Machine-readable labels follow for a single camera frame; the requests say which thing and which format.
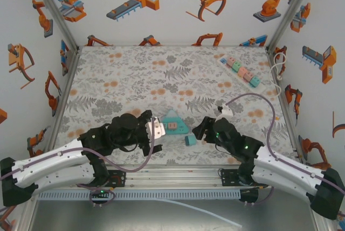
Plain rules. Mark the teal triangular socket block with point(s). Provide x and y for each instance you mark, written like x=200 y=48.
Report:
x=175 y=117

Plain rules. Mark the white power strip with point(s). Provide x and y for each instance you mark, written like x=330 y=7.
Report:
x=244 y=82

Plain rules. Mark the green cube plug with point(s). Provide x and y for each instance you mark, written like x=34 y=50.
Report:
x=236 y=67

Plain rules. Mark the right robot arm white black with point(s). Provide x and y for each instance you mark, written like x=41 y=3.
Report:
x=291 y=171

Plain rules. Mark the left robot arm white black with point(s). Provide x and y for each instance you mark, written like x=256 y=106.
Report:
x=54 y=166

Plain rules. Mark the black controller box green light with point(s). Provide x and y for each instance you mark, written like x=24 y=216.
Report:
x=101 y=194

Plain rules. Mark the white plastic tube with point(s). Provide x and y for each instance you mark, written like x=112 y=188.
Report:
x=210 y=212

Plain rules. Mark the aluminium rail beam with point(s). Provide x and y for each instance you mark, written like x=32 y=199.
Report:
x=172 y=177

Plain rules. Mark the aluminium frame post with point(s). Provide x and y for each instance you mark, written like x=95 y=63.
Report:
x=58 y=15
x=288 y=12

